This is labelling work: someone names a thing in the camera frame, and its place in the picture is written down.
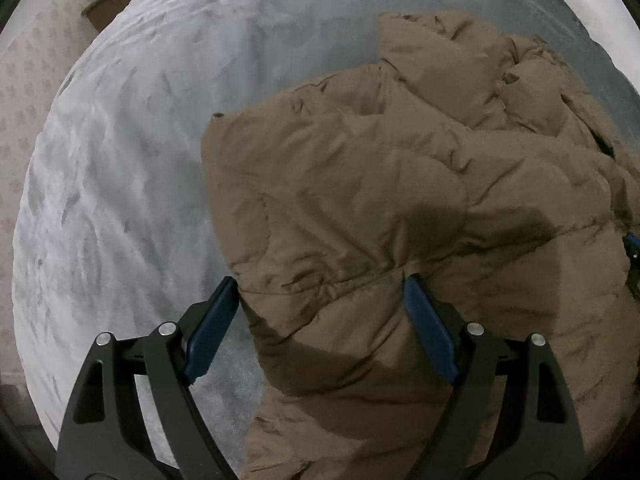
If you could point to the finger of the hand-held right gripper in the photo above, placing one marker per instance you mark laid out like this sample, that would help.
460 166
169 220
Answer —
633 247

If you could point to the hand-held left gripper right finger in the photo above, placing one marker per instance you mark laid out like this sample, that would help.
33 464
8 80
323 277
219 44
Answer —
430 325

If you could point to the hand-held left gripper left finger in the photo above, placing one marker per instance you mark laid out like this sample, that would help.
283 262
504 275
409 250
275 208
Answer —
212 322

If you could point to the brown puffer jacket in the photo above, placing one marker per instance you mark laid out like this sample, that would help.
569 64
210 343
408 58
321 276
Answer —
400 220

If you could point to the grey plush blanket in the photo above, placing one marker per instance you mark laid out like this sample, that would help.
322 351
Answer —
135 170

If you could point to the white pillow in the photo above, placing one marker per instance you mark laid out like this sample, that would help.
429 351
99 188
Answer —
590 5

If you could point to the brown wooden nightstand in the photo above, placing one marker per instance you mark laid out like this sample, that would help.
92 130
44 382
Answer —
111 5

